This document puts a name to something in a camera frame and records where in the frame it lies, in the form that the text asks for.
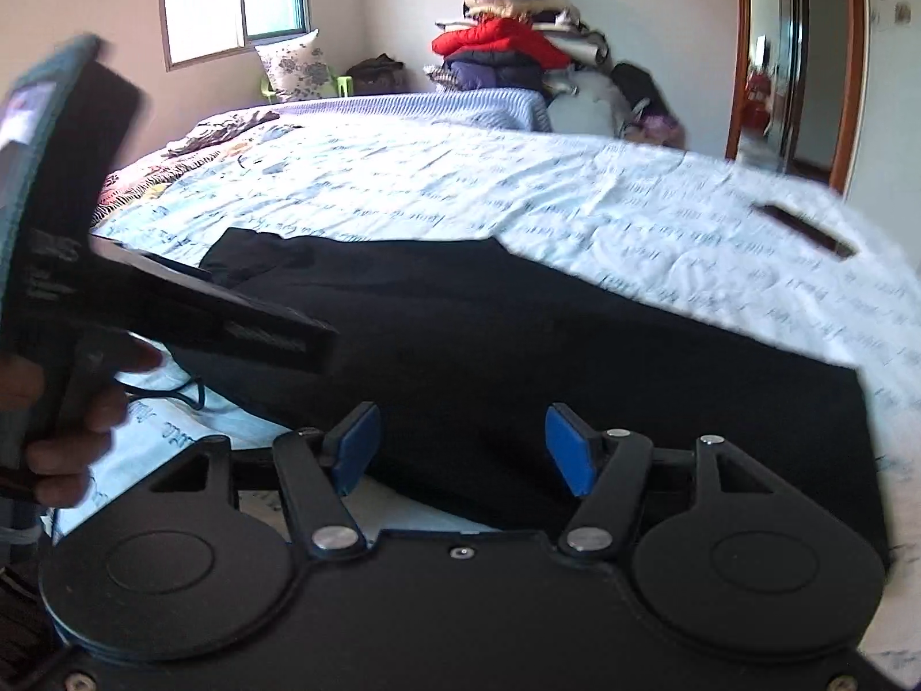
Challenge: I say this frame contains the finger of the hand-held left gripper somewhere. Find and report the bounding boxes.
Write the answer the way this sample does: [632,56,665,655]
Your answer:
[90,239,341,375]

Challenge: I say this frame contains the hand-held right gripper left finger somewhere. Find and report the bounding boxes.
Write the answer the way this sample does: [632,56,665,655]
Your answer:
[147,401,382,560]

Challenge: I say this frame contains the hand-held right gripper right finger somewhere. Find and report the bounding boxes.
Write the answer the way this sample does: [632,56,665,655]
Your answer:
[545,403,782,560]

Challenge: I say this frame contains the black pants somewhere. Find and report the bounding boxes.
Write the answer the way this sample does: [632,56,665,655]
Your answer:
[165,226,897,563]

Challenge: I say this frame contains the person's left hand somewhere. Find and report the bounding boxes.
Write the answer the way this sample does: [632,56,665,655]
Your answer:
[0,335,165,512]

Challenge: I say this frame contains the floral patterned quilt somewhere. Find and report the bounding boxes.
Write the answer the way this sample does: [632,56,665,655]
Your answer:
[90,107,303,231]

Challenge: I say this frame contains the green plastic chair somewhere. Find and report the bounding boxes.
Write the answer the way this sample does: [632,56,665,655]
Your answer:
[259,72,357,102]

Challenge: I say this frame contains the floral pillow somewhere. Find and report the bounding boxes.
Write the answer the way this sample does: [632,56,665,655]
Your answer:
[255,29,336,102]

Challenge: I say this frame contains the white printed bedspread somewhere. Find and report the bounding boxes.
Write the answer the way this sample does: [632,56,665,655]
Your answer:
[43,111,921,685]

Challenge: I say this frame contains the dark duffel bag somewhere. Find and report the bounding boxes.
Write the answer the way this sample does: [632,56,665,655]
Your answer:
[347,52,408,96]

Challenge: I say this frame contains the blue striped blanket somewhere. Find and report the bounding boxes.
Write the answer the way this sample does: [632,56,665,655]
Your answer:
[277,86,555,134]

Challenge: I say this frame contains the pink bag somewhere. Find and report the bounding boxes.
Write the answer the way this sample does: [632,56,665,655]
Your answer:
[637,113,686,150]

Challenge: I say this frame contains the grey bag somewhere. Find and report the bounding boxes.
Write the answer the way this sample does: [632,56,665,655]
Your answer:
[547,72,634,136]

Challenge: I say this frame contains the navy puffer jacket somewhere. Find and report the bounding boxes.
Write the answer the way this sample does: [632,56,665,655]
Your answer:
[440,50,548,92]

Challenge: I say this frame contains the black backpack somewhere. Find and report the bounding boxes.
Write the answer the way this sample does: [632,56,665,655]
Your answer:
[611,61,673,123]

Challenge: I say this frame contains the red puffer jacket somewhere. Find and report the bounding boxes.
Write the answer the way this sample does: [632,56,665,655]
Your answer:
[432,16,573,69]

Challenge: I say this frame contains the stack of light clothes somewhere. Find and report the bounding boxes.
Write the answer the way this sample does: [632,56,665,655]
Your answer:
[460,0,611,40]

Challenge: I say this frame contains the dark hallway door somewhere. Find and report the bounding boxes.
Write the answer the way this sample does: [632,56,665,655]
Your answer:
[778,0,812,168]

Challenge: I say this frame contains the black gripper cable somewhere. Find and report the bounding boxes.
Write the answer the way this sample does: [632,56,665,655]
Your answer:
[122,373,210,413]

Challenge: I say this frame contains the window with green frame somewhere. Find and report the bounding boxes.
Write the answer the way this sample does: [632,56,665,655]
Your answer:
[157,0,312,73]

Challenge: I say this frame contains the wooden door frame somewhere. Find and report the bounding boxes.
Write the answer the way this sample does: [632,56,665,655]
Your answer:
[725,0,869,195]

